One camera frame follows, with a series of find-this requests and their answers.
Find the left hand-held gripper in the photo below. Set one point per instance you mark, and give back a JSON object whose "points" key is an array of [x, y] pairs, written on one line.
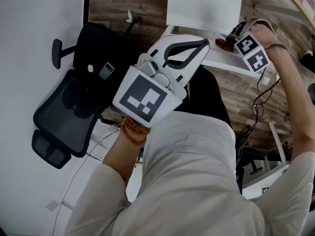
{"points": [[140, 97]]}

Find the person's black trousers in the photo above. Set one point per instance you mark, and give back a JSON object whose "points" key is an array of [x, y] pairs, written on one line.
{"points": [[204, 95]]}

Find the black mesh office chair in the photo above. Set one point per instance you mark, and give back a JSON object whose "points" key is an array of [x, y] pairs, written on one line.
{"points": [[66, 112]]}

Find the white earbud case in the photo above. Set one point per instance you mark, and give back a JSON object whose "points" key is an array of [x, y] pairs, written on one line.
{"points": [[90, 68]]}

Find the person's right hand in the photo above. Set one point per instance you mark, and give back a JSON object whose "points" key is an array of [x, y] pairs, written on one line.
{"points": [[264, 37]]}

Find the checkered pink white table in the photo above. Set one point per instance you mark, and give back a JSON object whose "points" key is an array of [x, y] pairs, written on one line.
{"points": [[275, 10]]}

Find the left hand-held gripper camera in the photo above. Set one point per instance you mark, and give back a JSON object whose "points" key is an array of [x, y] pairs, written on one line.
{"points": [[150, 67]]}

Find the black wrist band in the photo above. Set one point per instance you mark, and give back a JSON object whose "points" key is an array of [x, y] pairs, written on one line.
{"points": [[275, 45]]}

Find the person's right forearm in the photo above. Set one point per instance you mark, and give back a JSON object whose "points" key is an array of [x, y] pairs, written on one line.
{"points": [[296, 102]]}

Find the white power adapter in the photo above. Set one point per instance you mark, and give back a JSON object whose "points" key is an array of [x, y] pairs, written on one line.
{"points": [[98, 152]]}

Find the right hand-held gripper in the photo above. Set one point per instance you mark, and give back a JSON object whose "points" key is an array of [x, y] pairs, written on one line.
{"points": [[256, 60]]}

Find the brown cloth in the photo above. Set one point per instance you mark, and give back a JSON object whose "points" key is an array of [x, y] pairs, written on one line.
{"points": [[224, 45]]}

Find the white paper scrap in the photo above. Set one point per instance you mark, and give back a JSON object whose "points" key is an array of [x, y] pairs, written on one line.
{"points": [[129, 17]]}

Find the person's left forearm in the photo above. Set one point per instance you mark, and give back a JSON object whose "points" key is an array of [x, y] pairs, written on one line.
{"points": [[118, 156]]}

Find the person in white shirt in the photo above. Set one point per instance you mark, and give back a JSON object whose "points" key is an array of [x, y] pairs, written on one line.
{"points": [[184, 181]]}

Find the white wall socket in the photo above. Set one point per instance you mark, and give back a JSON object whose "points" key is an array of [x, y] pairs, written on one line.
{"points": [[52, 205]]}

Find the white desk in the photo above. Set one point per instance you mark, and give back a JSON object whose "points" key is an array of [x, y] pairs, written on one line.
{"points": [[256, 185]]}

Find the gray smartphone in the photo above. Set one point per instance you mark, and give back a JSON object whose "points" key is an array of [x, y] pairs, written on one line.
{"points": [[106, 70]]}

